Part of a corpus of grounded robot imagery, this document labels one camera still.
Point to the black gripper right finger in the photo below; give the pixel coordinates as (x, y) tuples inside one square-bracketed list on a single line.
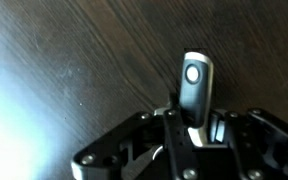
[(252, 146)]

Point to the medium silver measuring cup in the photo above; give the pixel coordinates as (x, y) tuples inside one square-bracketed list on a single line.
[(195, 96)]

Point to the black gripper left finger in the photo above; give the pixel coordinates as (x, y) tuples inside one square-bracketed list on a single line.
[(163, 133)]

